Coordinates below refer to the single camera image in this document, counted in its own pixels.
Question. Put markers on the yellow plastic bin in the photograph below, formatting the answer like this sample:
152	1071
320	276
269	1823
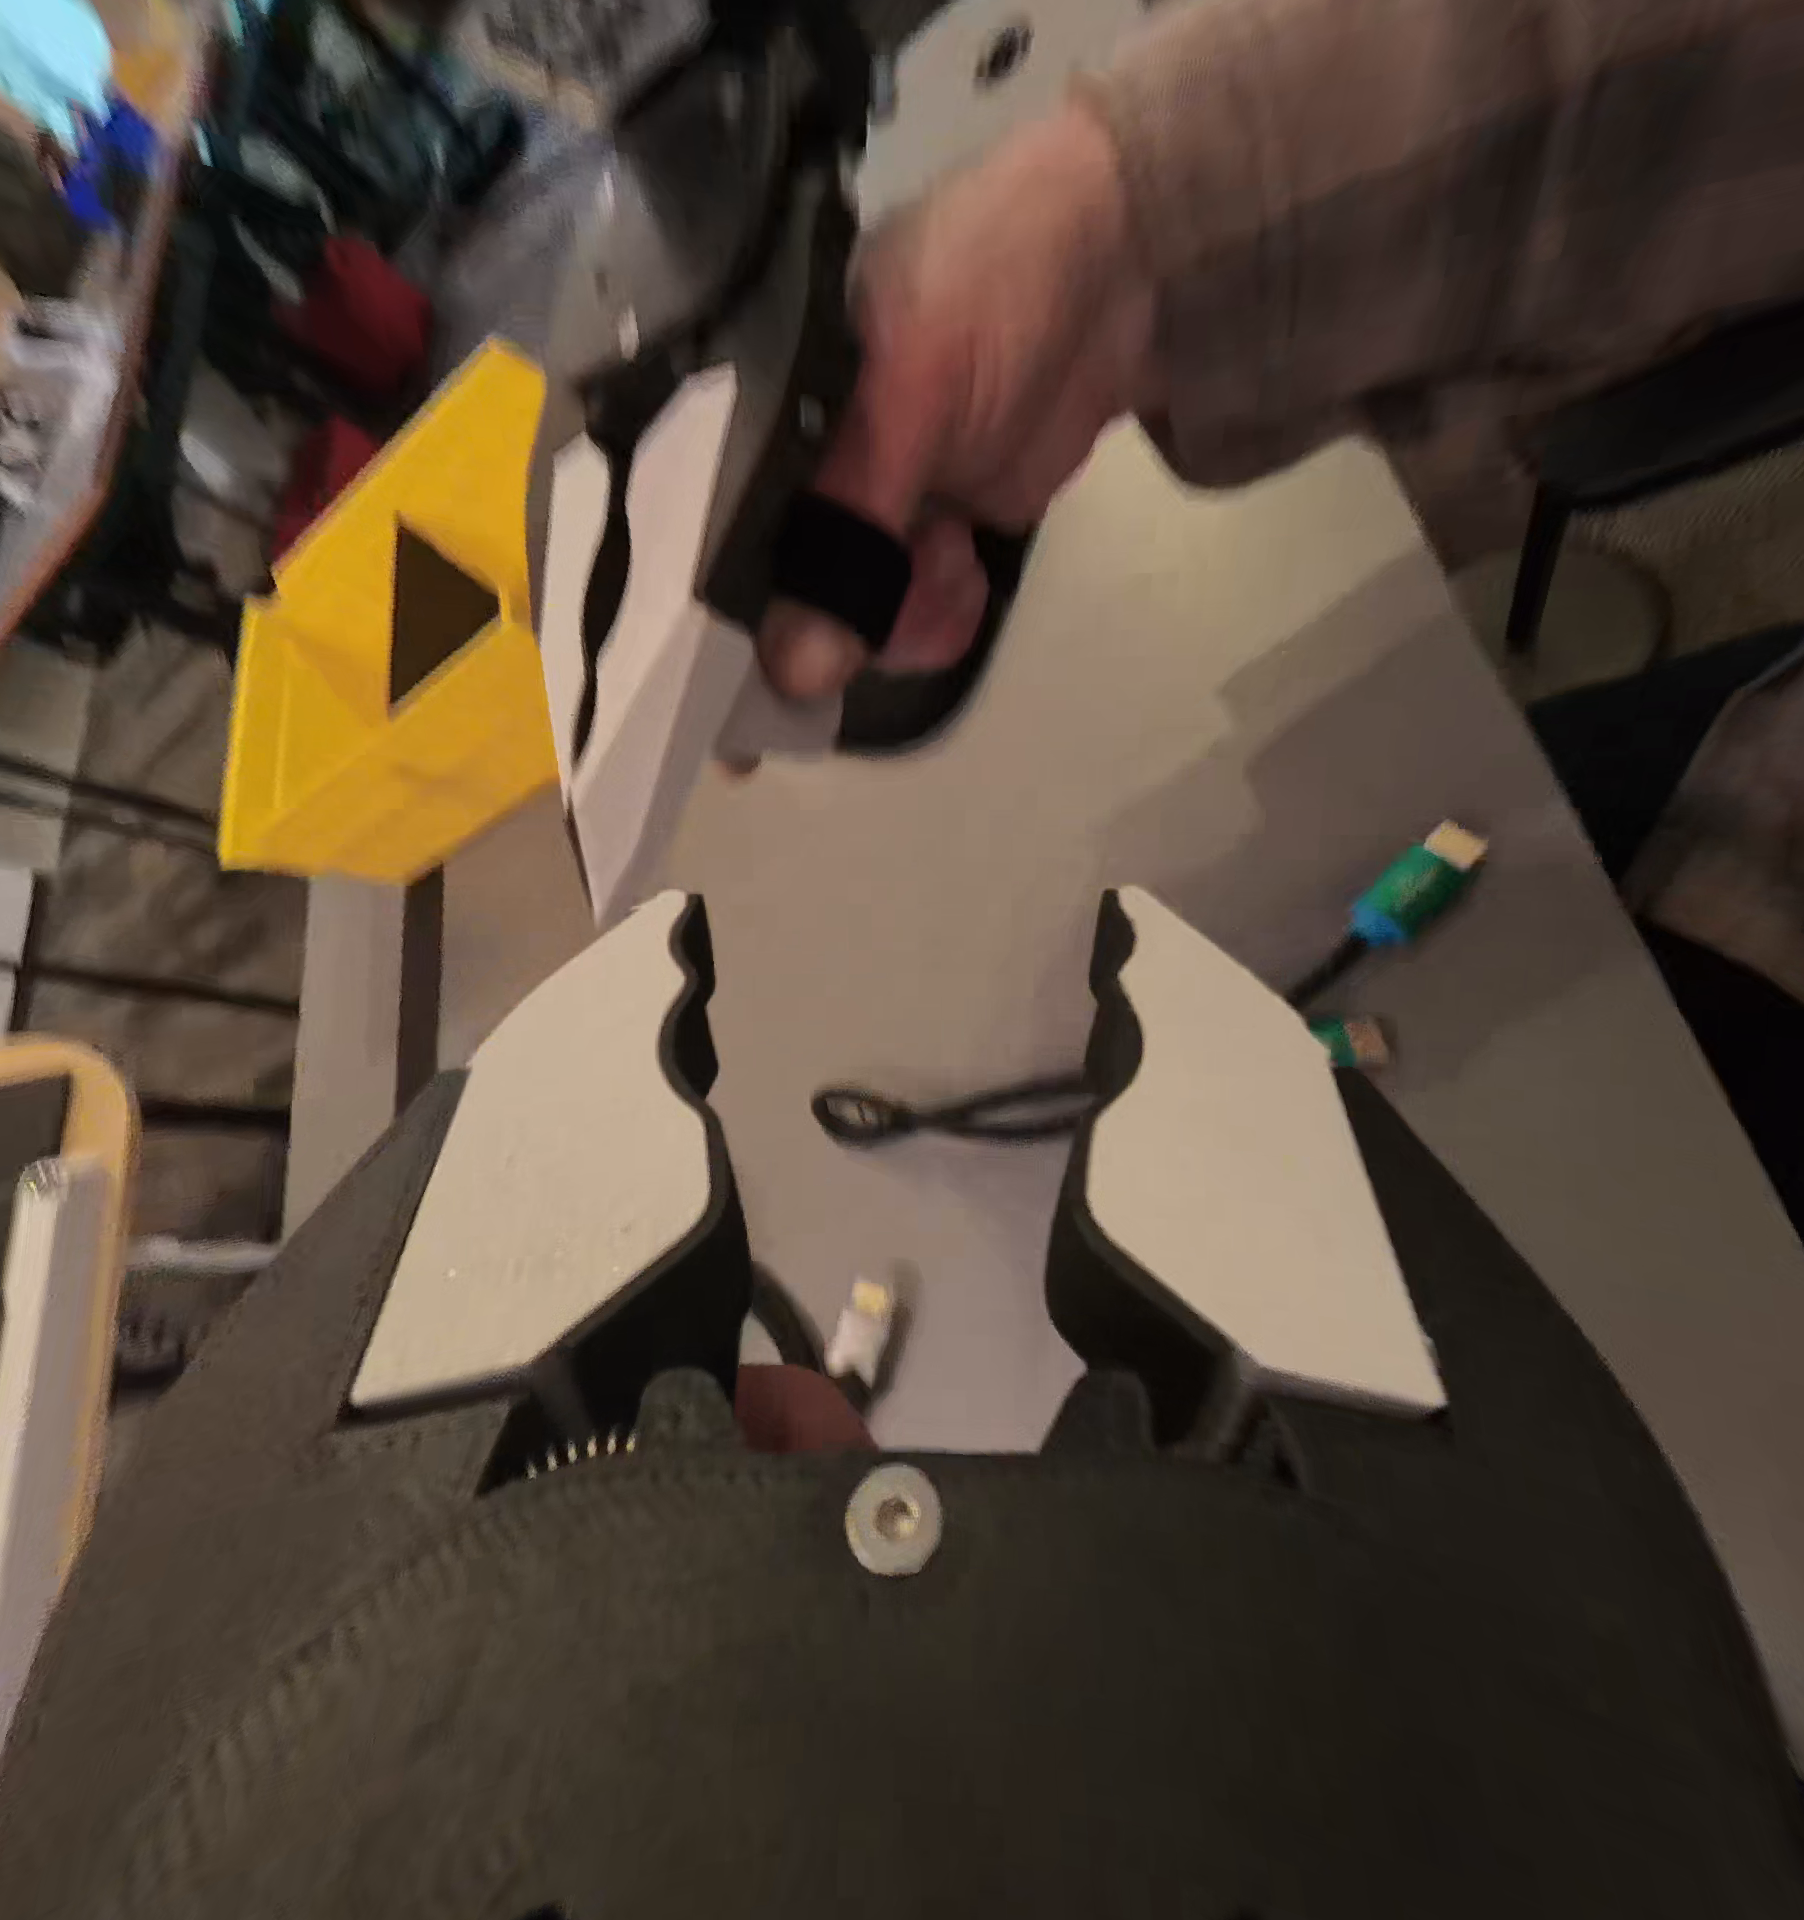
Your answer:
333	750

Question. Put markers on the person's right forearm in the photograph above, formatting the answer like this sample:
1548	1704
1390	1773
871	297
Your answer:
1444	180

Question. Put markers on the long grey desk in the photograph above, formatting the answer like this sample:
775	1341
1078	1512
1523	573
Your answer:
106	375

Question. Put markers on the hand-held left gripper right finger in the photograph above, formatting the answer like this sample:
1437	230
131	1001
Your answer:
1248	1200

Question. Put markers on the person's right hand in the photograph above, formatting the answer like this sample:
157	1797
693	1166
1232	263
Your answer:
993	345

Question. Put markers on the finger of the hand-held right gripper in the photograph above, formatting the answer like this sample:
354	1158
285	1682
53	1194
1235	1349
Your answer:
662	705
564	600

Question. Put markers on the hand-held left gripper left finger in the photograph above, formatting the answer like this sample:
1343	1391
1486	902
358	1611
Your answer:
543	1200

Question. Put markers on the person's left hand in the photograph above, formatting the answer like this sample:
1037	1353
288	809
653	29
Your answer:
796	1410

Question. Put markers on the white plastic bar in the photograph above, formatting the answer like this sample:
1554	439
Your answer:
47	1425

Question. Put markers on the red storage bin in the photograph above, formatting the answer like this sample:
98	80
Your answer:
362	314
325	481

